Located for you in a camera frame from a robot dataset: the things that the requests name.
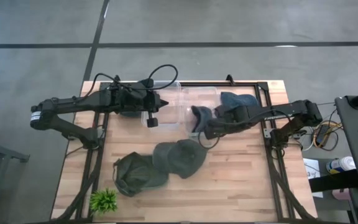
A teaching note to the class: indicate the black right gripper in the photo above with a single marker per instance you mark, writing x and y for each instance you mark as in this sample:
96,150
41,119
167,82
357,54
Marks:
244,116

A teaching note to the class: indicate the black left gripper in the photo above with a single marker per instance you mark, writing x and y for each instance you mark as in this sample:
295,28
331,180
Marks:
135,98

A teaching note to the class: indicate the dark blue cap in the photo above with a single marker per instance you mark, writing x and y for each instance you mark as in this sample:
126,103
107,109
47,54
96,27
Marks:
201,116
238,99

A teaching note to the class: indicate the dark green cap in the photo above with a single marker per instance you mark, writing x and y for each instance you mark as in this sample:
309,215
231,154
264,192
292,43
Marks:
137,175
182,157

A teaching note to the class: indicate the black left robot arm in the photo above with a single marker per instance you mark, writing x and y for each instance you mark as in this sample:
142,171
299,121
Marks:
73,104

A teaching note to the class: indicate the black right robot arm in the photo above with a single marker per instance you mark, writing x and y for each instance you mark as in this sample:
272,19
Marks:
291,109

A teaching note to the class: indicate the clear plastic bin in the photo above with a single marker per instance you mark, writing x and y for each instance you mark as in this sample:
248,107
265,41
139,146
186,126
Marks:
197,96
169,115

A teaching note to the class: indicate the white paper sheet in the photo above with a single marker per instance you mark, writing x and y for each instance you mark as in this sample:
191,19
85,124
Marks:
312,169

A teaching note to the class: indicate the small black device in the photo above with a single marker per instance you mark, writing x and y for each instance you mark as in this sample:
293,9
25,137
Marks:
323,134

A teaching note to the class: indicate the small green plant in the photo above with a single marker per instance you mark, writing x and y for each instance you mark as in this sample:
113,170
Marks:
103,201

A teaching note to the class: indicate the black bar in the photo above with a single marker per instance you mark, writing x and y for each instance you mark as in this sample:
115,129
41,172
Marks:
334,181

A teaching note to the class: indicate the white labelled can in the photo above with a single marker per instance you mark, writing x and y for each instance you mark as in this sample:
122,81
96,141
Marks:
342,165

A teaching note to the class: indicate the pink object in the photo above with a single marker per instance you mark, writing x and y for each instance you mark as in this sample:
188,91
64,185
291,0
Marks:
340,194

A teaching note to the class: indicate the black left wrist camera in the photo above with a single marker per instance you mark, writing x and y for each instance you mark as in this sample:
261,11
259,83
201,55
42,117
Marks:
152,122

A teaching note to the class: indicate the black metal table frame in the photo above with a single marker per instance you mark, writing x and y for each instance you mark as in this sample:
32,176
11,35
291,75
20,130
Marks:
244,84

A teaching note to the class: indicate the silver metal bracket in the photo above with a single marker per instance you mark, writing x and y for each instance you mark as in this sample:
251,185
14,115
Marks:
266,133

